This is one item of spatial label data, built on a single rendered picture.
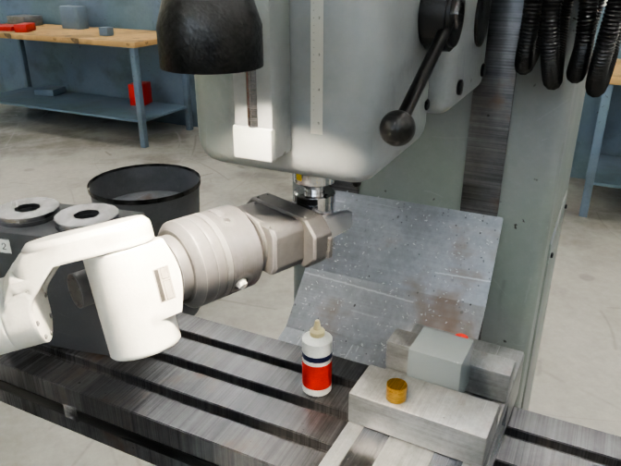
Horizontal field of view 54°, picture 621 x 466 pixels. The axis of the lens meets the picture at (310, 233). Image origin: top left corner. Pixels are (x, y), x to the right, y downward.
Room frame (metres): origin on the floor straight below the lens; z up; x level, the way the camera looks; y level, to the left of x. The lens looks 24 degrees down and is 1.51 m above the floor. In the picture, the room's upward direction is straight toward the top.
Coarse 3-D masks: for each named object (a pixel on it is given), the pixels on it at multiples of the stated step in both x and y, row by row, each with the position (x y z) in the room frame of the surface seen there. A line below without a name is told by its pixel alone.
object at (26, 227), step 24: (0, 216) 0.81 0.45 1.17; (24, 216) 0.81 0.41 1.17; (48, 216) 0.83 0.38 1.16; (72, 216) 0.81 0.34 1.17; (96, 216) 0.81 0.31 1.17; (120, 216) 0.85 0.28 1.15; (0, 240) 0.79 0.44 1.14; (24, 240) 0.78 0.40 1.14; (0, 264) 0.80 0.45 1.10; (72, 264) 0.76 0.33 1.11; (48, 288) 0.78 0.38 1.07; (72, 312) 0.77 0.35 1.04; (96, 312) 0.76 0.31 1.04; (72, 336) 0.77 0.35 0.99; (96, 336) 0.76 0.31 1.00
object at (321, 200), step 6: (300, 186) 0.66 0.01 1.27; (294, 192) 0.64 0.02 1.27; (300, 192) 0.64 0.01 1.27; (306, 192) 0.64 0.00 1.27; (324, 192) 0.64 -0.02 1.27; (330, 192) 0.64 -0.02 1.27; (294, 198) 0.64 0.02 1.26; (300, 198) 0.63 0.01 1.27; (306, 198) 0.63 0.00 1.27; (312, 198) 0.62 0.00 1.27; (318, 198) 0.62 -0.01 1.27; (324, 198) 0.63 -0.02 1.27; (330, 198) 0.63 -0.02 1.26; (306, 204) 0.62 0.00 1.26; (312, 204) 0.62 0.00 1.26; (318, 204) 0.62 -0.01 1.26; (324, 204) 0.63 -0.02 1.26
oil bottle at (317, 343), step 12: (312, 336) 0.67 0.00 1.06; (324, 336) 0.68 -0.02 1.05; (312, 348) 0.66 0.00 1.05; (324, 348) 0.67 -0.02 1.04; (312, 360) 0.66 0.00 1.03; (324, 360) 0.67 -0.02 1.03; (312, 372) 0.66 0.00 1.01; (324, 372) 0.67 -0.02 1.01; (312, 384) 0.66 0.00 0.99; (324, 384) 0.67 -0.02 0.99; (312, 396) 0.66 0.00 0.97
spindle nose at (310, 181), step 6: (294, 174) 0.64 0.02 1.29; (294, 180) 0.64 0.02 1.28; (306, 180) 0.62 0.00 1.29; (312, 180) 0.62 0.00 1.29; (318, 180) 0.62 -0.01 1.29; (324, 180) 0.63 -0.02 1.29; (330, 180) 0.63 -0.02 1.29; (306, 186) 0.62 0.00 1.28; (312, 186) 0.62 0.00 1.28; (318, 186) 0.62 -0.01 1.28; (324, 186) 0.63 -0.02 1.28
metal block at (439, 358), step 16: (432, 336) 0.59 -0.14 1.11; (448, 336) 0.59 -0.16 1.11; (416, 352) 0.56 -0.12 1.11; (432, 352) 0.56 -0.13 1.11; (448, 352) 0.56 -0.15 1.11; (464, 352) 0.56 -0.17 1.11; (416, 368) 0.56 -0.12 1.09; (432, 368) 0.55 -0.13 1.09; (448, 368) 0.55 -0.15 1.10; (464, 368) 0.55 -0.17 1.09; (448, 384) 0.55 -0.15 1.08; (464, 384) 0.56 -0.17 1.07
